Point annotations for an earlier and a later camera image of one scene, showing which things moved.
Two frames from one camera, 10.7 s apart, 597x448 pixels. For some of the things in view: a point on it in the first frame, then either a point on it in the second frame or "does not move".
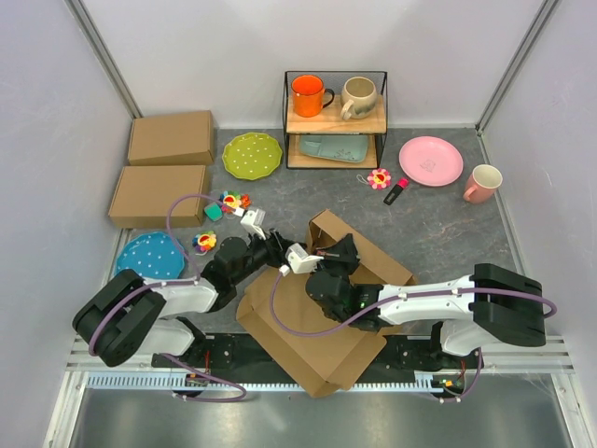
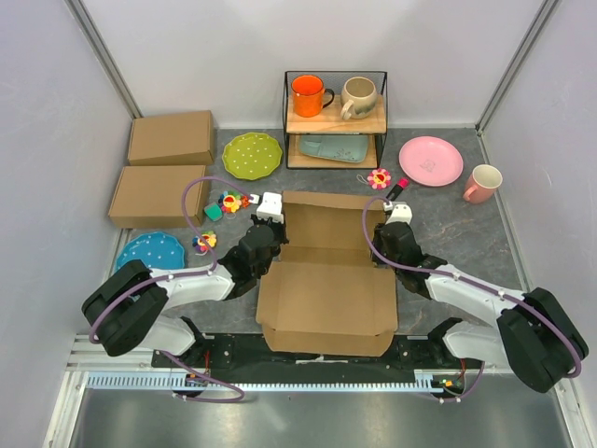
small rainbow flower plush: (204, 242) does not move
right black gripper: (343, 250) -> (376, 236)
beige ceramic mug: (358, 97) does not move
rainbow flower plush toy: (231, 200) does not move
